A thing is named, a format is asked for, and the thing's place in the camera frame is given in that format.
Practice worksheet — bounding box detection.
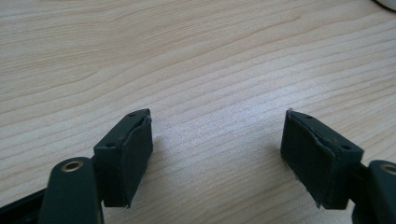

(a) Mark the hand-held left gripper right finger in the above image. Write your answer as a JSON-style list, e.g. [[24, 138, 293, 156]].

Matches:
[[279, 108, 365, 210]]

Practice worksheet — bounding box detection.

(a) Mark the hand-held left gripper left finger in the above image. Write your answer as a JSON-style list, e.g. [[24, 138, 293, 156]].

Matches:
[[92, 107, 154, 209]]

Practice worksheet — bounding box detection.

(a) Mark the grey plastic organizer box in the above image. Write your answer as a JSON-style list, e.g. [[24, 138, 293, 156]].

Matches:
[[372, 0, 396, 13]]

